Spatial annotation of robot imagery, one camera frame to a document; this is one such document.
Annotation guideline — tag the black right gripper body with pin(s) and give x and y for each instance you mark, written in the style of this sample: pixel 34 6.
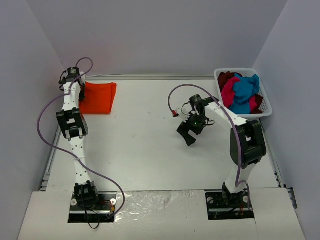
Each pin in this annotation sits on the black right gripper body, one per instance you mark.
pixel 190 127

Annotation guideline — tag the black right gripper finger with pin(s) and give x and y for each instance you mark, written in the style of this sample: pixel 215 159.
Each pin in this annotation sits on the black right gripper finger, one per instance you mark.
pixel 190 140
pixel 183 130

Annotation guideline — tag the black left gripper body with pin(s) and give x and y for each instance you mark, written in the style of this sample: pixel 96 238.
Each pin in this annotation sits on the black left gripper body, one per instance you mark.
pixel 81 93

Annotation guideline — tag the orange t shirt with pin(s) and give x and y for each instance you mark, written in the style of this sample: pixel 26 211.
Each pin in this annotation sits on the orange t shirt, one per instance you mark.
pixel 99 98

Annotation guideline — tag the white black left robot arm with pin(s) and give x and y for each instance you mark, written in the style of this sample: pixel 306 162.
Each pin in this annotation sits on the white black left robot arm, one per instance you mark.
pixel 74 129

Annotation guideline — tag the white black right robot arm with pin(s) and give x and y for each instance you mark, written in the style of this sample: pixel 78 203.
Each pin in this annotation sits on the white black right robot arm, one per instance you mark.
pixel 247 144

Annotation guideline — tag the pink t shirt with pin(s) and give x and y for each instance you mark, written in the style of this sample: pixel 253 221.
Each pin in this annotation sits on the pink t shirt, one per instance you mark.
pixel 228 97

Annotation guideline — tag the dark red t shirt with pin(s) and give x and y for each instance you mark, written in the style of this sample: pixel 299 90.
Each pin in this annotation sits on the dark red t shirt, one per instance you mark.
pixel 224 77

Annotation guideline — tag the blue t shirt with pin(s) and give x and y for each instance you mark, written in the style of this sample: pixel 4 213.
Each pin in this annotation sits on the blue t shirt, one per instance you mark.
pixel 244 90

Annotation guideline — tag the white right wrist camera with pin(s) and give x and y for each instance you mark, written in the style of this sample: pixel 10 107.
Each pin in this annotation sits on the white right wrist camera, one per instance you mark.
pixel 182 113

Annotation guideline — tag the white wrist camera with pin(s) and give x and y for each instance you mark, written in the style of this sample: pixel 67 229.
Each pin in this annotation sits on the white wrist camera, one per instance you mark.
pixel 182 113
pixel 83 78

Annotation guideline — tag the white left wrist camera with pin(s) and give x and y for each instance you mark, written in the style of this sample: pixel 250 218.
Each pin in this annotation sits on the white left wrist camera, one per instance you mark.
pixel 83 78

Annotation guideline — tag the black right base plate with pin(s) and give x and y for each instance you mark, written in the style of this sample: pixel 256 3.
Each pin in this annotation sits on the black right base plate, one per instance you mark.
pixel 217 208

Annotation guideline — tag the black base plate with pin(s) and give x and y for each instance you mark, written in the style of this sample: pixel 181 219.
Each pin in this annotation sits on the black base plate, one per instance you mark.
pixel 217 208
pixel 101 212

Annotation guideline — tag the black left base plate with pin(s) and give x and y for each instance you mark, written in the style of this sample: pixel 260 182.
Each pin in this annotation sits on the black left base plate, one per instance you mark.
pixel 101 212

